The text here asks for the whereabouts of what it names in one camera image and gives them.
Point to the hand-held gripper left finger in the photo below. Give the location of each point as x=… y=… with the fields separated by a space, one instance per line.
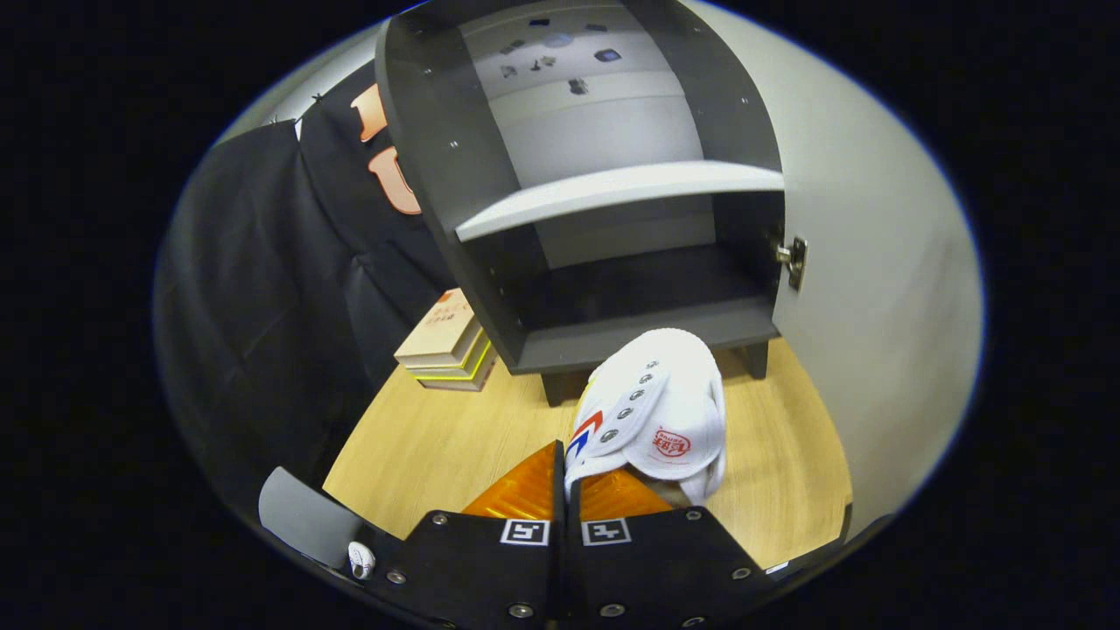
x=559 y=499

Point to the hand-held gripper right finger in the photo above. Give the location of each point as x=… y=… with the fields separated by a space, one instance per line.
x=647 y=569

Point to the dark grey shoe cabinet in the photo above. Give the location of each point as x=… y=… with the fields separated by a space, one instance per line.
x=437 y=175

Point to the brown book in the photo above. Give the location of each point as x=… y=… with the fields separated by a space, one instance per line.
x=464 y=381

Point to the yellow-edged book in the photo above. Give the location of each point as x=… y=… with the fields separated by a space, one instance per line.
x=455 y=367

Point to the small white object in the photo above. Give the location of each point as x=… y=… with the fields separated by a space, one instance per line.
x=361 y=560

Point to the tan cover book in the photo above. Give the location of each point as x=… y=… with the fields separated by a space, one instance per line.
x=442 y=328

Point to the grey curved panel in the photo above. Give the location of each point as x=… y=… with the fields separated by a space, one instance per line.
x=302 y=521

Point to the black backdrop cloth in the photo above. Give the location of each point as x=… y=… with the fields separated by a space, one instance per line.
x=245 y=306

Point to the row of black cloth clips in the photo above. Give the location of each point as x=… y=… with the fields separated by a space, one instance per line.
x=317 y=97

